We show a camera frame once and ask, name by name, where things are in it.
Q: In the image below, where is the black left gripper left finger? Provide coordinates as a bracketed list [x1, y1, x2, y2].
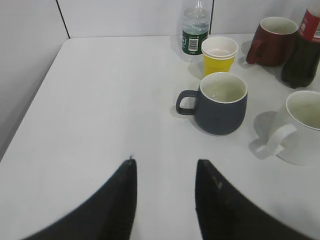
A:
[28, 159, 138, 240]

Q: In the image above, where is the dark red ceramic mug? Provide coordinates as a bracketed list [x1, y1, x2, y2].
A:
[246, 16, 298, 67]

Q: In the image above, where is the gray ceramic mug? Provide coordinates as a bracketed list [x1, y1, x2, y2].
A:
[175, 72, 248, 136]

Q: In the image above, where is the clear water bottle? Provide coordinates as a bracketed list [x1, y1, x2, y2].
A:
[181, 0, 211, 63]

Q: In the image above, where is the white ceramic mug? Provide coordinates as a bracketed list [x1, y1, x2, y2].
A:
[252, 90, 320, 166]

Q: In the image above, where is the yellow paper cup stack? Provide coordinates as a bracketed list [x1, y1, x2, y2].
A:
[201, 36, 239, 76]

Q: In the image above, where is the cola bottle yellow cap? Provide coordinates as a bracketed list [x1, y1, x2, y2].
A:
[281, 0, 320, 89]

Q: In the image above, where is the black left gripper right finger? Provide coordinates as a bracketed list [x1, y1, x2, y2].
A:
[195, 159, 308, 240]

